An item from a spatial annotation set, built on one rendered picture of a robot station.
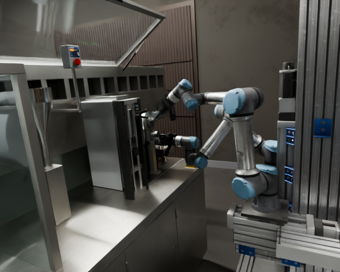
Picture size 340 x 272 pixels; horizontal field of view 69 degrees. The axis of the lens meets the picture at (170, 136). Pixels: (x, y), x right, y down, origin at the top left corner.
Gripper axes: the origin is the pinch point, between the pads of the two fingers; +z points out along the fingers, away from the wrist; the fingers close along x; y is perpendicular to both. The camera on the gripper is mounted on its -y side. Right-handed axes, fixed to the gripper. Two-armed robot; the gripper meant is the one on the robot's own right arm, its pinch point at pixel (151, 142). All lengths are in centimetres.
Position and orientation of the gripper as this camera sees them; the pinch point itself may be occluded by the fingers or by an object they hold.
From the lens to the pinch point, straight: 181.4
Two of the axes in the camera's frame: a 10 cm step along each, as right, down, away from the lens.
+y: -0.7, -9.7, -2.2
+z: -8.8, -0.4, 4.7
